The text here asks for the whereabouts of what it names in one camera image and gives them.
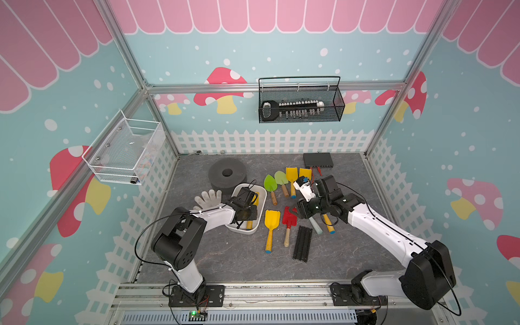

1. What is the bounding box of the red trowel wooden handle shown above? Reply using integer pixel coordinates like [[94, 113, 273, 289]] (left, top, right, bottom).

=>
[[282, 207, 298, 247]]

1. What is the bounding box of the black network switch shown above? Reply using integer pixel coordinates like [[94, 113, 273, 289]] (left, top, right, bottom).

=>
[[303, 152, 334, 169]]

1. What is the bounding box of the black aluminium extrusion bar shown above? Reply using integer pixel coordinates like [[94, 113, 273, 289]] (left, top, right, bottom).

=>
[[292, 226, 313, 263]]

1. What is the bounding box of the yellow plastic shovel blue cap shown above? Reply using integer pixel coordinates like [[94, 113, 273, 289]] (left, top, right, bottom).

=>
[[286, 167, 298, 199]]

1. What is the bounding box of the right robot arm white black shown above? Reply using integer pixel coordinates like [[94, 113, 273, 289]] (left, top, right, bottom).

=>
[[292, 175, 456, 310]]

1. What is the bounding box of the light blue plastic shovel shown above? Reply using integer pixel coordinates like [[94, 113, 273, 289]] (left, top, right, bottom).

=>
[[309, 217, 323, 235]]

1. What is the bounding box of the white knit work glove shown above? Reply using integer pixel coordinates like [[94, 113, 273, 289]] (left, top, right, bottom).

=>
[[194, 189, 222, 210]]

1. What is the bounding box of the white wire mesh wall basket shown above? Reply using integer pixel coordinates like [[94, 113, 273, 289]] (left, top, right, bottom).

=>
[[82, 111, 166, 186]]

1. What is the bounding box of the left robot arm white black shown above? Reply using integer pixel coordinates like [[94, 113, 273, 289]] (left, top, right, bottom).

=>
[[150, 186, 260, 294]]

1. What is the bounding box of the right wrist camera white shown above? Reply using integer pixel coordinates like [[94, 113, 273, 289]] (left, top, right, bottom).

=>
[[292, 176, 316, 202]]

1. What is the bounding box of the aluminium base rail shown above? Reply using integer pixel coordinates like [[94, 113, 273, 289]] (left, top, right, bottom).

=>
[[105, 280, 455, 324]]

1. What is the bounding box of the black socket set rail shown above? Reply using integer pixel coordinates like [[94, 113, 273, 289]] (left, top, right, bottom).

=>
[[259, 100, 325, 122]]

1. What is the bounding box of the bright green trowel wooden handle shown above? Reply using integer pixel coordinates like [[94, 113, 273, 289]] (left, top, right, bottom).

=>
[[264, 175, 278, 206]]

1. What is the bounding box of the white plastic storage box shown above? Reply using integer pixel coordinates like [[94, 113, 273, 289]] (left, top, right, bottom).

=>
[[226, 184, 267, 235]]

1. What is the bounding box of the small green circuit board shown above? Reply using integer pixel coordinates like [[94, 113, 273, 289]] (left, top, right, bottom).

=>
[[188, 311, 208, 322]]

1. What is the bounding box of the black wire mesh wall basket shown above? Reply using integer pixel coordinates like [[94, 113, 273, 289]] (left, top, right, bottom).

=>
[[258, 76, 345, 123]]

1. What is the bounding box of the green plastic shovel yellow handle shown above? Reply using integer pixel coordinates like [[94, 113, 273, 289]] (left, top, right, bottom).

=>
[[322, 214, 336, 234]]

